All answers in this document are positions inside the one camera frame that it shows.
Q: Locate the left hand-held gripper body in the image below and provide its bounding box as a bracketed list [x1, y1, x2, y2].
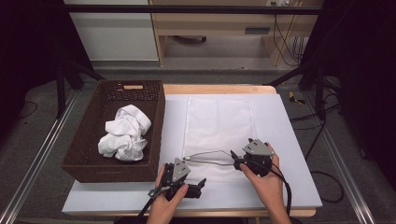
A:
[162, 157, 191, 202]

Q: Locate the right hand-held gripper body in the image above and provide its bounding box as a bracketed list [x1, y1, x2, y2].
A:
[242, 138, 276, 178]

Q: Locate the grey drawstring cord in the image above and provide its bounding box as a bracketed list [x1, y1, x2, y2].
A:
[182, 149, 235, 167]

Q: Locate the white mesh laundry bag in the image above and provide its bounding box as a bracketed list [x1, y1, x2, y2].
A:
[181, 96, 258, 185]

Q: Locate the white garment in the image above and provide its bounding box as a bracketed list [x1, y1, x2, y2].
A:
[97, 104, 152, 162]

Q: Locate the brown woven basket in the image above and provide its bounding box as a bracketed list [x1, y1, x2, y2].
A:
[61, 79, 166, 184]

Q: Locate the person's left hand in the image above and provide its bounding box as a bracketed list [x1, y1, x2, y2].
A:
[147, 164, 190, 219]

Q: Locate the person's right hand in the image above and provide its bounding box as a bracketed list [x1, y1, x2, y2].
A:
[239, 142, 287, 213]

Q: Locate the white table board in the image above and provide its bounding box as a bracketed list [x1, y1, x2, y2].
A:
[62, 93, 323, 215]

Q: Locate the yellow and black tool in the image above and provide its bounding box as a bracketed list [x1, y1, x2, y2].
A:
[288, 91, 306, 105]

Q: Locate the black metal stand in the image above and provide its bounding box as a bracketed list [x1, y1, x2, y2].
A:
[55, 57, 106, 119]
[268, 60, 329, 121]

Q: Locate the light wooden desk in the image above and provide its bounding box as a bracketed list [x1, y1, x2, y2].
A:
[148, 0, 325, 67]

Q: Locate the black curtain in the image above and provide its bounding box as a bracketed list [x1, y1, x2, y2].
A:
[0, 0, 94, 138]
[300, 0, 396, 190]

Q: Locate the white cabinet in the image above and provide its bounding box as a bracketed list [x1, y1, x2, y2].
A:
[64, 0, 160, 63]

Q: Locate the black horizontal bar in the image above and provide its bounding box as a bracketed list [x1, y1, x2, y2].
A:
[64, 4, 323, 16]

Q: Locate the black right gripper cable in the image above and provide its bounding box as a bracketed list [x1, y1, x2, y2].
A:
[269, 167, 293, 217]

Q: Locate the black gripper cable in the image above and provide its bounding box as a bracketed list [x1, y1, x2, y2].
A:
[269, 167, 293, 217]
[135, 194, 158, 224]

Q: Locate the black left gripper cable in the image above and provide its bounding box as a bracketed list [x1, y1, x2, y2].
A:
[135, 194, 158, 224]

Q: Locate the black floor cable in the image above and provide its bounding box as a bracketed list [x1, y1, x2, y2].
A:
[289, 92, 346, 203]

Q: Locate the aluminium floor rail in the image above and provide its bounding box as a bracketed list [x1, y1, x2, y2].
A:
[303, 91, 376, 224]
[0, 89, 79, 224]

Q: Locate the bundle of hanging cables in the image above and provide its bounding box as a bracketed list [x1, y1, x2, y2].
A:
[272, 13, 310, 67]

